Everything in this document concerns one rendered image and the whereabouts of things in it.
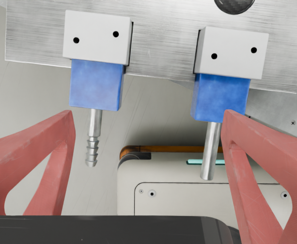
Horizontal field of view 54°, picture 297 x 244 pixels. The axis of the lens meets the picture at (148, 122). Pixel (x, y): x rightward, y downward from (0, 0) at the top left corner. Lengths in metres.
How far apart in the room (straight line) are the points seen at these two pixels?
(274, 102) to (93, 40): 0.21
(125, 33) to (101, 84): 0.05
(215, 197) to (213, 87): 0.71
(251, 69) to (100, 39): 0.12
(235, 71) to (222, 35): 0.03
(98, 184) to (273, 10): 1.03
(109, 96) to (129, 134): 0.90
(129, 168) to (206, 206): 0.26
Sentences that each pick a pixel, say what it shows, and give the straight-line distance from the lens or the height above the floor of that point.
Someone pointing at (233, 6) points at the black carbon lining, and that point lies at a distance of 0.28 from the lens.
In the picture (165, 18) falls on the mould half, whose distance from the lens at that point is 0.27.
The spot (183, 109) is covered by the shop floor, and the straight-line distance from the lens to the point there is 1.13.
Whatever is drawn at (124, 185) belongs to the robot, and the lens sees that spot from 0.91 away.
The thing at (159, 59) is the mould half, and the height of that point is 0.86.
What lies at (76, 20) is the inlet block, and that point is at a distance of 0.24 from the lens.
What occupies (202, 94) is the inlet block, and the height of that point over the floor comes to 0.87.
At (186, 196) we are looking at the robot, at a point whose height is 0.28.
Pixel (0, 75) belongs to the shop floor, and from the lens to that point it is 1.25.
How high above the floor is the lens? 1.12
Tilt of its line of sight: 81 degrees down
